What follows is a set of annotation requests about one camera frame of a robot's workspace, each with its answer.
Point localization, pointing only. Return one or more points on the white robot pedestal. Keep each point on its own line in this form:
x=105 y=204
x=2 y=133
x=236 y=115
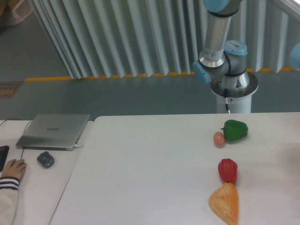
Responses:
x=234 y=94

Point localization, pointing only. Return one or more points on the dark grey 3D mouse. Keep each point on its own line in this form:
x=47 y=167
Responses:
x=46 y=159

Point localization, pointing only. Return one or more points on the white folding partition screen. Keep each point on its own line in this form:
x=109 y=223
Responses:
x=133 y=37

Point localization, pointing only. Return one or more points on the orange bread slice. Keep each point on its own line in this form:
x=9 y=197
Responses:
x=225 y=203

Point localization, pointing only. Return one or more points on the person's hand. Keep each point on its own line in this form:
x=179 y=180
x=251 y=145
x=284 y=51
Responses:
x=14 y=169

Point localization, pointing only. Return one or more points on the green bell pepper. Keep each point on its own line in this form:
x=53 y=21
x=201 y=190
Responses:
x=234 y=130

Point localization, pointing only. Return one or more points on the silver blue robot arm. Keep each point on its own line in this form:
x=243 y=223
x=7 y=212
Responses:
x=225 y=39

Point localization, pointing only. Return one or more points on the black keyboard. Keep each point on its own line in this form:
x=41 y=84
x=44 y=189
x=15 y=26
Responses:
x=3 y=156

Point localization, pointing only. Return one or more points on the red bell pepper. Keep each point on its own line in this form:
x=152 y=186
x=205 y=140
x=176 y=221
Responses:
x=227 y=169

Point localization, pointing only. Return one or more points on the silver closed laptop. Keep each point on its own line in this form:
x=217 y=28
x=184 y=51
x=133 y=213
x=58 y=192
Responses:
x=54 y=131

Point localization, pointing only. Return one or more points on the brown egg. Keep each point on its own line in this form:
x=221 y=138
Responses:
x=219 y=139

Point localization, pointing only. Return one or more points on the striped cuff sleeve forearm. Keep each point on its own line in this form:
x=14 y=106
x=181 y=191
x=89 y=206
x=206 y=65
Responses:
x=8 y=199

